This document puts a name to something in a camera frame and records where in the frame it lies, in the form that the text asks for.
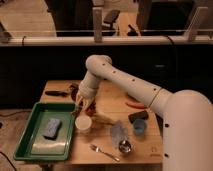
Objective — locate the white cloth in tray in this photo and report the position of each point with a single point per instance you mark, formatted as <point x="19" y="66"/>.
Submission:
<point x="48" y="147"/>

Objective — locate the green plastic tray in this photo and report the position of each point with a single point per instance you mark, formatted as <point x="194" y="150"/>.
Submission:
<point x="39" y="117"/>

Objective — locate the black handled tool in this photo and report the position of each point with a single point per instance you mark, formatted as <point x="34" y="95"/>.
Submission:
<point x="56" y="93"/>

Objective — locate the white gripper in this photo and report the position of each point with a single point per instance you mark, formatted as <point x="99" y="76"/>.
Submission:
<point x="87" y="89"/>

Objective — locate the silver fork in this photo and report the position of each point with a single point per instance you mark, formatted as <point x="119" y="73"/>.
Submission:
<point x="97" y="149"/>

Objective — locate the blue sponge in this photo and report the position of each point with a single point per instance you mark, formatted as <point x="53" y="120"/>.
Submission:
<point x="52" y="128"/>

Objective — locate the white paper cup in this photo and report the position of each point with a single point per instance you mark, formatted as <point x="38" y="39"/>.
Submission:
<point x="83" y="123"/>

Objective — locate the white rail bar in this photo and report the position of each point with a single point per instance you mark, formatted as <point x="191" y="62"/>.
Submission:
<point x="105" y="41"/>

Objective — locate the blue plastic cup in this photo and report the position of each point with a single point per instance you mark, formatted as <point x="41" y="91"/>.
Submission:
<point x="139" y="126"/>

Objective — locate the black rectangular block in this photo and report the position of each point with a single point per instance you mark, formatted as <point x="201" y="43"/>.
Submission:
<point x="138" y="115"/>

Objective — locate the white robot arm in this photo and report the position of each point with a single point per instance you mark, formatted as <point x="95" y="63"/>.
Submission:
<point x="187" y="114"/>

